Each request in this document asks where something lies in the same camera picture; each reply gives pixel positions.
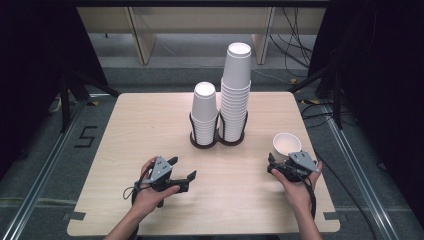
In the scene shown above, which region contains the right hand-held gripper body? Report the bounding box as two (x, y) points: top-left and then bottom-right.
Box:
(266, 150), (321, 184)

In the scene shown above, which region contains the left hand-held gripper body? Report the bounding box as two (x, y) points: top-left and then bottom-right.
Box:
(145, 155), (191, 208)

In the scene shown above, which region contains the single white paper cup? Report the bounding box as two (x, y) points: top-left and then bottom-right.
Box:
(272, 132), (303, 162)

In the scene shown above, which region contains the dark wooden cup holder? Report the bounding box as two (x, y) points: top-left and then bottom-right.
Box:
(188, 110), (250, 150)

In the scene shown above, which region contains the tall stack of white cups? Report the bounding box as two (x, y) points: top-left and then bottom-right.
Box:
(218, 41), (253, 144)

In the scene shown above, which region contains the person's left hand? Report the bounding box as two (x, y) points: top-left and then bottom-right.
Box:
(131, 156), (181, 216)

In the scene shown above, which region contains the person's right hand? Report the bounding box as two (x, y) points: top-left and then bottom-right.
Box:
(270, 161), (324, 215)

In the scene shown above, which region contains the short stack of white cups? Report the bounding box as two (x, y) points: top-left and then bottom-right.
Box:
(190, 81), (220, 146)

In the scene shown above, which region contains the black metal stand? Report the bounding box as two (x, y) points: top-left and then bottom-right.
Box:
(59, 68), (122, 134)
(287, 49), (345, 130)

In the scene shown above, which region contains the dark curtain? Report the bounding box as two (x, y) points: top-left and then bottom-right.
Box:
(308, 0), (424, 229)
(0, 0), (109, 176)

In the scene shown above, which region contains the light background desk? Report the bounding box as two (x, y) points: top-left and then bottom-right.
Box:
(76, 6), (328, 66)

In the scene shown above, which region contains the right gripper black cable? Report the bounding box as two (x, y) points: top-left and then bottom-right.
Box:
(293, 169), (318, 221)

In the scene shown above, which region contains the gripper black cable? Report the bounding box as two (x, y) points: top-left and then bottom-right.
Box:
(293, 169), (318, 221)
(122, 164), (155, 205)

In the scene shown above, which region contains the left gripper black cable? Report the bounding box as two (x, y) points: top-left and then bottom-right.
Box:
(122, 164), (155, 205)

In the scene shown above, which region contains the black floor cable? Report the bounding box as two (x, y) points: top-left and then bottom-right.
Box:
(314, 151), (378, 240)

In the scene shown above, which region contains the aluminium floor rail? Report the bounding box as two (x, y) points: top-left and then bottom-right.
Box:
(2, 98), (91, 240)
(323, 105), (403, 240)

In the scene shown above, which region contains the black cable bundle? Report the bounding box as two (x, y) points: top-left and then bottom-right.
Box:
(268, 7), (315, 80)

